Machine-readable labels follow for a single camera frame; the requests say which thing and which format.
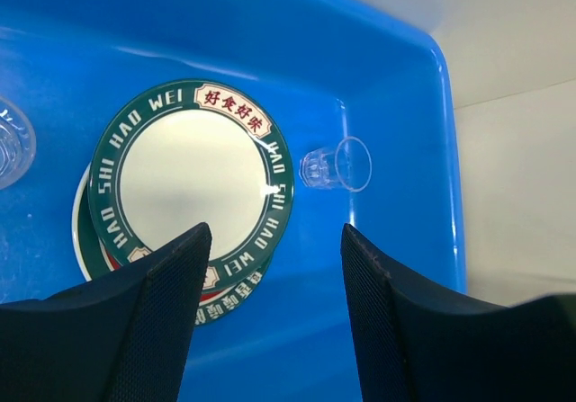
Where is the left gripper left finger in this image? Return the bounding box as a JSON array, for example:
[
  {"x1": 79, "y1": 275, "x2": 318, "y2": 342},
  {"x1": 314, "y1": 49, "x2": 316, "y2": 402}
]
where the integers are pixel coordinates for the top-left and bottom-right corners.
[{"x1": 1, "y1": 223, "x2": 212, "y2": 401}]

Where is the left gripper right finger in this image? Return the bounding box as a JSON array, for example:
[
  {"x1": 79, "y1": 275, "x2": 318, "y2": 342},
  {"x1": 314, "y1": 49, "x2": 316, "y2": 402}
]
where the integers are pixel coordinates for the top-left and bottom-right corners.
[{"x1": 341, "y1": 224, "x2": 575, "y2": 401}]

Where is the white plate red green rim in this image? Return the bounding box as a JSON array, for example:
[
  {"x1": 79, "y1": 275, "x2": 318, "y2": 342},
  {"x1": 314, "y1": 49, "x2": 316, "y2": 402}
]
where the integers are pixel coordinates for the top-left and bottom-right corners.
[{"x1": 71, "y1": 165, "x2": 272, "y2": 326}]

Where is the clear plastic cup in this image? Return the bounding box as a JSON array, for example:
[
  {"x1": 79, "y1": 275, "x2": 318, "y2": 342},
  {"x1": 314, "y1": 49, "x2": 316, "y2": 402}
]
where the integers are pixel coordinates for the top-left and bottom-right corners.
[
  {"x1": 1, "y1": 97, "x2": 37, "y2": 189},
  {"x1": 299, "y1": 136, "x2": 373, "y2": 192}
]

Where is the white plate dark lettered rim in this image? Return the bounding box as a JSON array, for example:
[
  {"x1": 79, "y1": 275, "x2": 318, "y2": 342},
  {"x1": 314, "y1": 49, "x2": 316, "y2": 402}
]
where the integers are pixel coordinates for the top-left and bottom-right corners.
[{"x1": 87, "y1": 79, "x2": 294, "y2": 291}]

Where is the blue plastic bin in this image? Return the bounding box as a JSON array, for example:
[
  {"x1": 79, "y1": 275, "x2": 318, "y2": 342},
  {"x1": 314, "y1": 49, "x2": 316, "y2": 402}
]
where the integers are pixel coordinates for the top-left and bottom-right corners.
[{"x1": 1, "y1": 0, "x2": 466, "y2": 401}]

